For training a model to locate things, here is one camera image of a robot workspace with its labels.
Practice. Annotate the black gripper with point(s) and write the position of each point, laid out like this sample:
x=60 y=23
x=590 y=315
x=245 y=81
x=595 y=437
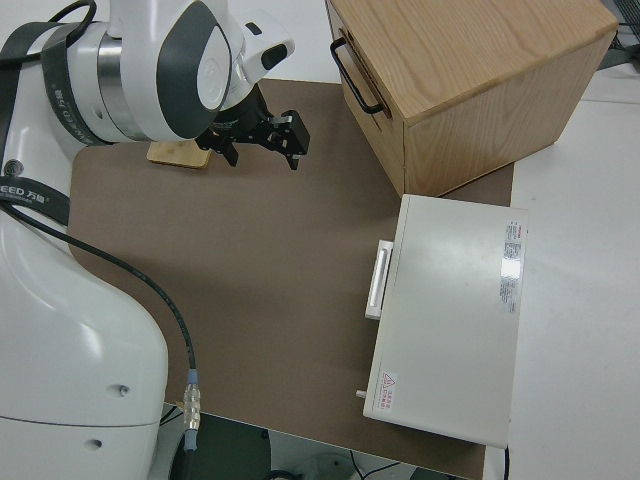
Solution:
x=240 y=120

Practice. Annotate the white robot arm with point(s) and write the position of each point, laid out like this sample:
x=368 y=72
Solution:
x=75 y=350

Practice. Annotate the wooden mug tree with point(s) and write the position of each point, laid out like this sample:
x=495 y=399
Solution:
x=175 y=152

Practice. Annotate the brown table mat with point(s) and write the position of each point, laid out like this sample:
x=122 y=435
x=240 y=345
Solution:
x=275 y=275

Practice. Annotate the wooden cabinet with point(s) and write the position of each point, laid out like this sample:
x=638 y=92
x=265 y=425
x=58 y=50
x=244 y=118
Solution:
x=475 y=60

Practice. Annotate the white toaster oven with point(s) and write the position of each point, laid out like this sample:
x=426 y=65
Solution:
x=450 y=320

